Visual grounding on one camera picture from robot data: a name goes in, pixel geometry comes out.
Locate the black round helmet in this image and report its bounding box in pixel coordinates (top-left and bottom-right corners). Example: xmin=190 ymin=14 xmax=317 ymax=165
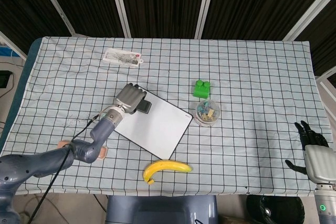
xmin=246 ymin=193 xmax=306 ymax=224

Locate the white board with black frame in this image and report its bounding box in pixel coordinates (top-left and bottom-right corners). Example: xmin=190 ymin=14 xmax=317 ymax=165
xmin=113 ymin=85 xmax=194 ymax=160

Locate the clear jar of binder clips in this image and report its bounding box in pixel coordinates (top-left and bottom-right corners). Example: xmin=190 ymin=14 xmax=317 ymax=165
xmin=194 ymin=99 xmax=222 ymax=128

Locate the yellow toy banana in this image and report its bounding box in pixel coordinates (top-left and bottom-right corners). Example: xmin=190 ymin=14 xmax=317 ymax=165
xmin=142 ymin=159 xmax=193 ymax=186

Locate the clear plastic blister pack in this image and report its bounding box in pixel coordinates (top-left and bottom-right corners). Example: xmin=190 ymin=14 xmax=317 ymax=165
xmin=103 ymin=48 xmax=145 ymax=66

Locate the black box device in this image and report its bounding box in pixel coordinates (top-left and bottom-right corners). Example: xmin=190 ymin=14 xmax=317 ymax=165
xmin=0 ymin=69 xmax=13 ymax=89

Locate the small dark eraser block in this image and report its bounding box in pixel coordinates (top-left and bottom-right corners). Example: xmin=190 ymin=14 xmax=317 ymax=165
xmin=133 ymin=98 xmax=153 ymax=115

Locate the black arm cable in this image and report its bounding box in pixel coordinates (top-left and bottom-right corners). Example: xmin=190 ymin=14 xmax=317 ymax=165
xmin=25 ymin=113 xmax=106 ymax=224

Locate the blue-grey robot torso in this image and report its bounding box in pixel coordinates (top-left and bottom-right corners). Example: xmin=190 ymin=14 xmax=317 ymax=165
xmin=106 ymin=195 xmax=219 ymax=224

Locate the white partition frame post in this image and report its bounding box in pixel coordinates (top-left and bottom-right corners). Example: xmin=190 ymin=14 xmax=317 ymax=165
xmin=282 ymin=0 xmax=336 ymax=41
xmin=107 ymin=0 xmax=132 ymax=38
xmin=195 ymin=0 xmax=219 ymax=39
xmin=33 ymin=0 xmax=77 ymax=36

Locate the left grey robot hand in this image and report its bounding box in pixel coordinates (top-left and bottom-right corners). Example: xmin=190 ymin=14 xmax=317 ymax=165
xmin=113 ymin=82 xmax=148 ymax=115

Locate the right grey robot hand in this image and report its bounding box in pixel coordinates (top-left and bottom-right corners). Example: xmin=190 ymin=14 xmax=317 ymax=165
xmin=285 ymin=120 xmax=336 ymax=184

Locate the green toy building block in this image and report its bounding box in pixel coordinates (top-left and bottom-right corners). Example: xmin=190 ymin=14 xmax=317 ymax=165
xmin=192 ymin=79 xmax=213 ymax=99

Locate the checkered blue tablecloth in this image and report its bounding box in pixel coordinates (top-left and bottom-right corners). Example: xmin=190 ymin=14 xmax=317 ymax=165
xmin=0 ymin=36 xmax=336 ymax=197

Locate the pink flat block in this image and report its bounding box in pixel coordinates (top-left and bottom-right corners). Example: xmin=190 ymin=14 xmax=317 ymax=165
xmin=58 ymin=140 xmax=109 ymax=161

